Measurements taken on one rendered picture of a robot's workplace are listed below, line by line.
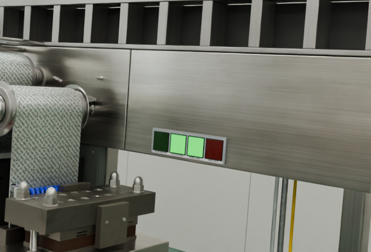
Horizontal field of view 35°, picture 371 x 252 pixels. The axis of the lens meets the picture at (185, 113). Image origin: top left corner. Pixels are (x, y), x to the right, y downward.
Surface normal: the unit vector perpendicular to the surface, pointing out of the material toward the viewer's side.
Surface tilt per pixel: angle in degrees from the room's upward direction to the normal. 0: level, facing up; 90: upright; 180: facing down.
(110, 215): 90
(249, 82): 90
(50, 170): 90
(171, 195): 90
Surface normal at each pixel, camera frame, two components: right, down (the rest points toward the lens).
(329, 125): -0.61, 0.00
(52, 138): 0.79, 0.09
